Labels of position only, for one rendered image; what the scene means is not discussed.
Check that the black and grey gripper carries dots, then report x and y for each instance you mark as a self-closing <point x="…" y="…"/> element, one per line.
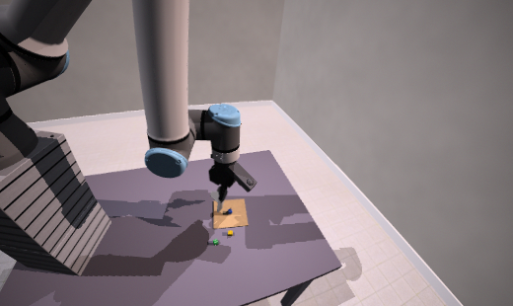
<point x="218" y="176"/>

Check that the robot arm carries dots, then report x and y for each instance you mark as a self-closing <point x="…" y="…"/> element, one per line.
<point x="32" y="42"/>

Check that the peach square mat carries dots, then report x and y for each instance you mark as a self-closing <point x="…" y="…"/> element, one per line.
<point x="238" y="217"/>

